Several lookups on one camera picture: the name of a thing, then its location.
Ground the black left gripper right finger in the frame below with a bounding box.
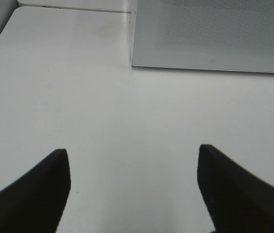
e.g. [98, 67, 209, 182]
[197, 144, 274, 233]

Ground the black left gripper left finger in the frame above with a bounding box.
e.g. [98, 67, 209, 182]
[0, 149, 71, 233]

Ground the white microwave oven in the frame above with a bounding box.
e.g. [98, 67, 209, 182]
[128, 0, 274, 74]

